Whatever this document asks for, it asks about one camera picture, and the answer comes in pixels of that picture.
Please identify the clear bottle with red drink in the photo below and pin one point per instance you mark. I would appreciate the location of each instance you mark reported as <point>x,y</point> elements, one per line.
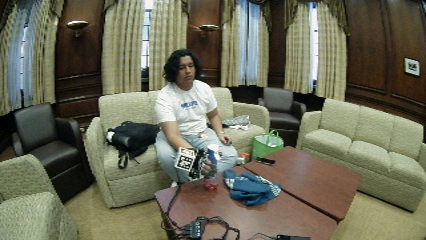
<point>211,156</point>

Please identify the small orange-capped bottle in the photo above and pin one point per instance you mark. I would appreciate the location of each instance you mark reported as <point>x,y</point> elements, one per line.
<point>243,157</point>

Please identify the white marker cube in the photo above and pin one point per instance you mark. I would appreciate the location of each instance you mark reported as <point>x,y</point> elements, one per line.
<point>185,159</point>

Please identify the patterned grey cloth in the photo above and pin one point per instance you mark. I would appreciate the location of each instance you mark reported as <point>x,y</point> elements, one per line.
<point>237,121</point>

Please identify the green tote bag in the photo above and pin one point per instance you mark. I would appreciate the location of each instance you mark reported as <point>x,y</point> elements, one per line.
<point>266,144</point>

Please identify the black phone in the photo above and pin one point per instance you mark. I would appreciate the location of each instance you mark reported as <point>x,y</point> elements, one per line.
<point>265,161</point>

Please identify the blue cloth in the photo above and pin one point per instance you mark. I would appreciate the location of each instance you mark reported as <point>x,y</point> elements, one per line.
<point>250,189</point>

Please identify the the person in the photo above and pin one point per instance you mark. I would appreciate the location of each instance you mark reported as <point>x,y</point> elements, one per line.
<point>185,110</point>

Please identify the dark leather armchair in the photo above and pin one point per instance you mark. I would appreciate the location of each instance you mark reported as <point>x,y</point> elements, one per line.
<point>281,110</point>
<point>48,143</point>

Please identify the cream three-seat sofa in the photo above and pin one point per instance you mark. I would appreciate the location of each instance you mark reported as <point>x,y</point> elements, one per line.
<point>123,173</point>

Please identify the black bag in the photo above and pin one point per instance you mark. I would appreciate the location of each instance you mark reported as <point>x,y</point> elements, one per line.
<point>131,137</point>

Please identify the beige striped curtain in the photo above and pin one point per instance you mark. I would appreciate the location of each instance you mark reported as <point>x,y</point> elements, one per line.
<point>167,46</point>
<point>230,50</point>
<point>330,60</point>
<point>122,50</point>
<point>298,53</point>
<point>44,53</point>

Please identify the flat black device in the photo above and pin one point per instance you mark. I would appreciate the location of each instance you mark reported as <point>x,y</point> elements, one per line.
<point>291,237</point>

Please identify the cream armchair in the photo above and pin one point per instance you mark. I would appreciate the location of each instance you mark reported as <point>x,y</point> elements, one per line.
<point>30,206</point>

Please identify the framed picture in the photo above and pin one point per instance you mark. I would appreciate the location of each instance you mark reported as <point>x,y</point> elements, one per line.
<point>411,66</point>

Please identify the brass wall sconce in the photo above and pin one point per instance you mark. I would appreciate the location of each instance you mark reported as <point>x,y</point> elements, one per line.
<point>77,25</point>
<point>207,28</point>

